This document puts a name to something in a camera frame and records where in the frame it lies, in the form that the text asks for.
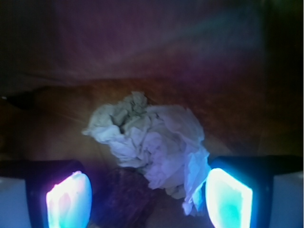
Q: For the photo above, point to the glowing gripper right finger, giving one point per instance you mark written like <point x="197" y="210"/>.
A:
<point x="238" y="192"/>

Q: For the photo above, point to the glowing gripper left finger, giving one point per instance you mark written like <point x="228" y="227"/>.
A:
<point x="59" y="194"/>

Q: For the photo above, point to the white paper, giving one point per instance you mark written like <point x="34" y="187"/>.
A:
<point x="163" y="142"/>

